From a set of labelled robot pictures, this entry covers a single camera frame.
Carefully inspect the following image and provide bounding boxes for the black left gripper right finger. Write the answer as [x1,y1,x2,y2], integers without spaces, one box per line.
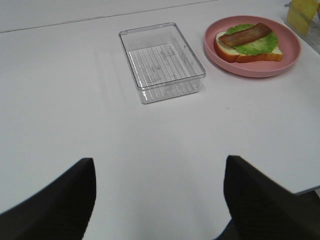
[217,155,320,240]

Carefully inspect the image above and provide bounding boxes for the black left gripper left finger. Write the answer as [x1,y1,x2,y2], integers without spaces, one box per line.
[0,158,97,240]

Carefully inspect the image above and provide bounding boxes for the toast bread slice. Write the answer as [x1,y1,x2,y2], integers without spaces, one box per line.
[214,31,283,63]

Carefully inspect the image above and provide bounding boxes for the green lettuce leaf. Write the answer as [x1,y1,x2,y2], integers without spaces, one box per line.
[224,23,278,56]

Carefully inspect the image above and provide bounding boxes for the brown bacon strip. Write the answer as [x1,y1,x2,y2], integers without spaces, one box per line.
[219,23,273,47]

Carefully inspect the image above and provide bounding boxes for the pink round plate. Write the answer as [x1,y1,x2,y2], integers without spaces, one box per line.
[203,15,301,78]

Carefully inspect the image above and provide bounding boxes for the left clear plastic tray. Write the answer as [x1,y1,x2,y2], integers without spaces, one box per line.
[118,22,206,105]

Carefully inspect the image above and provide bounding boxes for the clear plastic tray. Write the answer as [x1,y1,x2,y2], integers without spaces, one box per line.
[284,1,320,54]
[118,22,206,105]

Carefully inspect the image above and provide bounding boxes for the right clear plastic tray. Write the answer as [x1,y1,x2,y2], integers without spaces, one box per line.
[284,1,320,54]

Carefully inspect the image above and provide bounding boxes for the yellow cheese slice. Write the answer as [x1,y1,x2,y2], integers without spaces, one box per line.
[285,0,320,36]

